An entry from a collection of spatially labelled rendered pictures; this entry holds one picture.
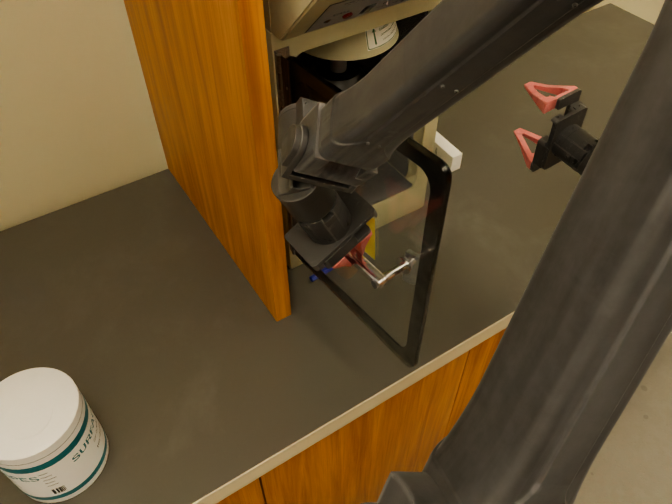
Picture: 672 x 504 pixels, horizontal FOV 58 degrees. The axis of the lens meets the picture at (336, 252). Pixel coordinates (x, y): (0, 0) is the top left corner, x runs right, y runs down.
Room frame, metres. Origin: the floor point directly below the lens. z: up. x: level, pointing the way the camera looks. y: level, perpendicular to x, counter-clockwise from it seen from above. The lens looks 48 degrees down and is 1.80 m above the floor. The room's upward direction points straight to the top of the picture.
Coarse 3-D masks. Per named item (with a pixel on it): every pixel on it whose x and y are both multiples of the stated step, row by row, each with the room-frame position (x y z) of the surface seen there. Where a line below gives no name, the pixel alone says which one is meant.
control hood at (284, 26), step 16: (272, 0) 0.72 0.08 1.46; (288, 0) 0.69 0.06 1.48; (304, 0) 0.66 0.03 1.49; (320, 0) 0.65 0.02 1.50; (336, 0) 0.67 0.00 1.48; (272, 16) 0.73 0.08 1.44; (288, 16) 0.69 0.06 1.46; (304, 16) 0.67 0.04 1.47; (272, 32) 0.73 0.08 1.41; (288, 32) 0.70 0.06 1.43; (304, 32) 0.73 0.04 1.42
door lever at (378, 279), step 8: (352, 256) 0.53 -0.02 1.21; (360, 256) 0.53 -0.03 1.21; (352, 264) 0.53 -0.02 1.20; (360, 264) 0.52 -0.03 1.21; (368, 264) 0.52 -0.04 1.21; (400, 264) 0.52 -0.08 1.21; (408, 264) 0.51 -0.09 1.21; (368, 272) 0.50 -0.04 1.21; (376, 272) 0.50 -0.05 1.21; (392, 272) 0.50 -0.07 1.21; (400, 272) 0.51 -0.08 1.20; (408, 272) 0.51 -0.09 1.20; (376, 280) 0.49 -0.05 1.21; (384, 280) 0.49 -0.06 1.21
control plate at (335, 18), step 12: (348, 0) 0.69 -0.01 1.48; (360, 0) 0.71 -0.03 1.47; (372, 0) 0.73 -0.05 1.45; (384, 0) 0.76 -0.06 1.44; (396, 0) 0.79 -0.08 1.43; (324, 12) 0.69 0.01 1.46; (336, 12) 0.71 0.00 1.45; (348, 12) 0.73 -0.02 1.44; (312, 24) 0.71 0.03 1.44; (324, 24) 0.73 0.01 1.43
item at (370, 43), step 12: (396, 24) 0.92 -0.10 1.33; (360, 36) 0.85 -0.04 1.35; (372, 36) 0.85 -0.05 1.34; (384, 36) 0.87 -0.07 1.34; (396, 36) 0.89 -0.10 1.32; (312, 48) 0.85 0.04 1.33; (324, 48) 0.84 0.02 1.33; (336, 48) 0.84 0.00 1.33; (348, 48) 0.84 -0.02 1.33; (360, 48) 0.84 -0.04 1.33; (372, 48) 0.84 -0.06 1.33; (384, 48) 0.86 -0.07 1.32; (336, 60) 0.83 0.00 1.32; (348, 60) 0.83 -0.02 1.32
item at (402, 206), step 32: (320, 96) 0.66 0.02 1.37; (416, 160) 0.52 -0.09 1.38; (384, 192) 0.56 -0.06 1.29; (416, 192) 0.52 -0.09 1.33; (448, 192) 0.49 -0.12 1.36; (384, 224) 0.55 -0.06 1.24; (416, 224) 0.51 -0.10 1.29; (384, 256) 0.55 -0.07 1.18; (416, 256) 0.51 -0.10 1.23; (352, 288) 0.60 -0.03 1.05; (384, 288) 0.55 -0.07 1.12; (416, 288) 0.50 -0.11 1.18; (384, 320) 0.54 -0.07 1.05; (416, 320) 0.49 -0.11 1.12; (416, 352) 0.49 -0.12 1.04
